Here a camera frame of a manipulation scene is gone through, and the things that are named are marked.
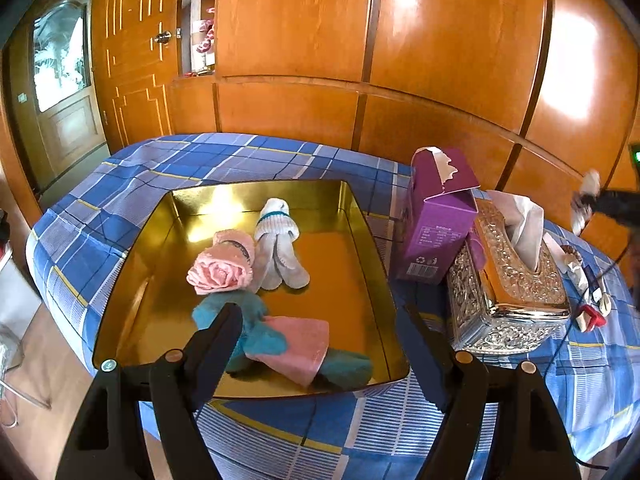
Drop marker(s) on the wooden door with handle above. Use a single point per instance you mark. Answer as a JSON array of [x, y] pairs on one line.
[[134, 60]]

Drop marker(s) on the pink towel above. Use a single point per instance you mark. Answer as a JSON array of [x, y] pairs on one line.
[[225, 266]]

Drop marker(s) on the purple cardboard box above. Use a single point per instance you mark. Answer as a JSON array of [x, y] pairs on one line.
[[439, 212]]

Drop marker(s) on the silver ornate tissue box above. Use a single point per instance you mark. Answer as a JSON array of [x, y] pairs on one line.
[[497, 304]]

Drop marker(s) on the teal and pink cloth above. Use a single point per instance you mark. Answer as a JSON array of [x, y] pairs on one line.
[[295, 348]]

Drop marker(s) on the gold rectangular tray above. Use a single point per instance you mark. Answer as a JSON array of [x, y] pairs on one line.
[[149, 310]]

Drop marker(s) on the white tissue in box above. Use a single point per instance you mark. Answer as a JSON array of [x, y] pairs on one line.
[[524, 221]]

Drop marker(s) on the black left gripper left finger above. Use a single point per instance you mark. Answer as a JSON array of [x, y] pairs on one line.
[[107, 438]]

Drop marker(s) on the white grey sock pair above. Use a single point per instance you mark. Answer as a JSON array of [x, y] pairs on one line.
[[275, 261]]

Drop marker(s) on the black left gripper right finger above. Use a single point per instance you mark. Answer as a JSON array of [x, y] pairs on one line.
[[529, 439]]

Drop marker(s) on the blue plaid tablecloth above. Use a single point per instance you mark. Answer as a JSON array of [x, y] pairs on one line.
[[77, 249]]

